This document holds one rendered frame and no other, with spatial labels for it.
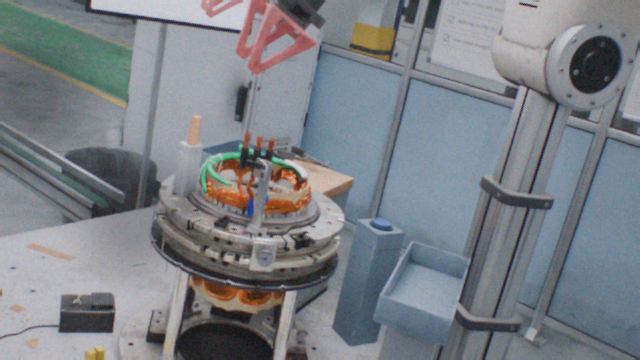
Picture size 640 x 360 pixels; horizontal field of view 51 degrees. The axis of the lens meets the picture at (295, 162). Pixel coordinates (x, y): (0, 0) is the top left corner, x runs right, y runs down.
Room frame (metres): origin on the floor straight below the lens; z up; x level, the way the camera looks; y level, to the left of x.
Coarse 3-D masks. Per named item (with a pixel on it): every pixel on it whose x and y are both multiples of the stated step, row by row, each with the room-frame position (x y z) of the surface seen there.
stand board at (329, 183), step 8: (296, 160) 1.46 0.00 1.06; (304, 168) 1.41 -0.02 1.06; (320, 168) 1.44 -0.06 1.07; (312, 176) 1.37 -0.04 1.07; (320, 176) 1.38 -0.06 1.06; (328, 176) 1.39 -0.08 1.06; (336, 176) 1.40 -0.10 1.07; (344, 176) 1.41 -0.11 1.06; (312, 184) 1.31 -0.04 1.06; (320, 184) 1.32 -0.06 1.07; (328, 184) 1.34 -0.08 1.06; (336, 184) 1.35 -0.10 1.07; (344, 184) 1.37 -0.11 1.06; (352, 184) 1.41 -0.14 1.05; (320, 192) 1.27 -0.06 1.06; (328, 192) 1.30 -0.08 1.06; (336, 192) 1.34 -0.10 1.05
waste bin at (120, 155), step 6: (102, 150) 2.74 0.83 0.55; (108, 150) 2.75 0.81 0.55; (114, 150) 2.76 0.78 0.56; (120, 150) 2.76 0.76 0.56; (120, 156) 2.76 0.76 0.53; (120, 162) 2.76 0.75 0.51; (120, 210) 2.44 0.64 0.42; (126, 210) 2.46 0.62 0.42; (66, 216) 2.47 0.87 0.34; (66, 222) 2.46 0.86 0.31; (72, 222) 2.44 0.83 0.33
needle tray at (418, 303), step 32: (416, 256) 1.11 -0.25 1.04; (448, 256) 1.09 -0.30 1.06; (384, 288) 0.90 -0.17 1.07; (416, 288) 1.01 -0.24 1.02; (448, 288) 1.03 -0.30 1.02; (384, 320) 0.87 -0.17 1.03; (416, 320) 0.86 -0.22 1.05; (448, 320) 0.85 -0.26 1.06; (384, 352) 0.94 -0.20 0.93; (416, 352) 0.93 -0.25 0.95
